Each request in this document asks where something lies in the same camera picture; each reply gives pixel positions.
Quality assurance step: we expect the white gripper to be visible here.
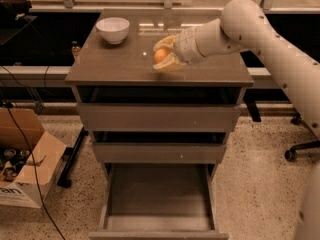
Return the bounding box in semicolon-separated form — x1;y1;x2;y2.
153;27;205;71

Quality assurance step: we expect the grey top drawer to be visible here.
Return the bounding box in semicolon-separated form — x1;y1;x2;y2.
77;103;240;132

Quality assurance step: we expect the black cable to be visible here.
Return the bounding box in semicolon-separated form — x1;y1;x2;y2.
0;65;66;240

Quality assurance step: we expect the black table leg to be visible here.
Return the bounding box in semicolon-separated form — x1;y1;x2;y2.
57;128;88;188

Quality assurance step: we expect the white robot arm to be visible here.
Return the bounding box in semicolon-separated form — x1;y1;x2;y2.
154;0;320;138

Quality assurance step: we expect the white ceramic bowl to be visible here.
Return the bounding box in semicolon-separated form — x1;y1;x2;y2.
96;17;130;44

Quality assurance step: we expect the grey drawer cabinet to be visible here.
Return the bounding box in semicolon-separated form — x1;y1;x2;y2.
64;9;255;240

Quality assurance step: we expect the black bag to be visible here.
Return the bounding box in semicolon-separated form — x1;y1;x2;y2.
0;0;32;22

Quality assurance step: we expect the black office chair base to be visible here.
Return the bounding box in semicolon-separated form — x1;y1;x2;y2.
284;113;320;162

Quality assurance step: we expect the small glass bottle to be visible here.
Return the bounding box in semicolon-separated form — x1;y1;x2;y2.
71;41;81;59

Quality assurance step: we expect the grey open bottom drawer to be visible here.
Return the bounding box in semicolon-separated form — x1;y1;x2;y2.
89;164;229;240

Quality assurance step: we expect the orange fruit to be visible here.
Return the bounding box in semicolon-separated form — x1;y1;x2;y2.
154;48;169;64

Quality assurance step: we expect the cardboard box with cans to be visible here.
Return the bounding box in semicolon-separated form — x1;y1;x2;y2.
0;108;66;208

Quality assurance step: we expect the grey middle drawer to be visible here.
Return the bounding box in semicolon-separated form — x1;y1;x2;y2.
93;143;226;164

